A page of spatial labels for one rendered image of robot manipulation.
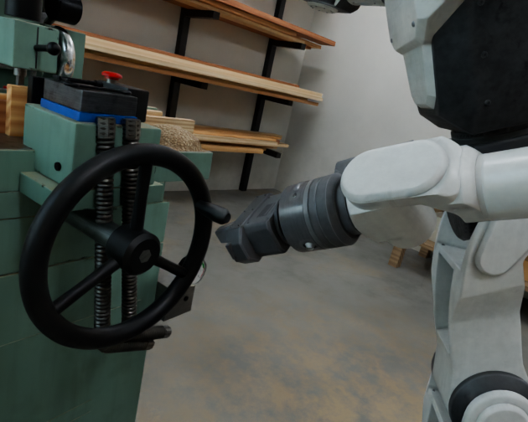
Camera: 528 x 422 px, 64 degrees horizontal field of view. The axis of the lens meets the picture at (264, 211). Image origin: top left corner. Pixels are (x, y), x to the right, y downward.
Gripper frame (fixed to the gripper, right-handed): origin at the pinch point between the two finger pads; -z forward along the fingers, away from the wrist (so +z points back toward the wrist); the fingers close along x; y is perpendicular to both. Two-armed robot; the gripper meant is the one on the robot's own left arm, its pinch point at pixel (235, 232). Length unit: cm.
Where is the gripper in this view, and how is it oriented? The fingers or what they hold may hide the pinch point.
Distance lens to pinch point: 60.6
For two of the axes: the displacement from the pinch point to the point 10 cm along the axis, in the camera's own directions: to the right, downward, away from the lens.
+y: -4.5, -8.3, -3.3
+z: 7.8, -1.9, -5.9
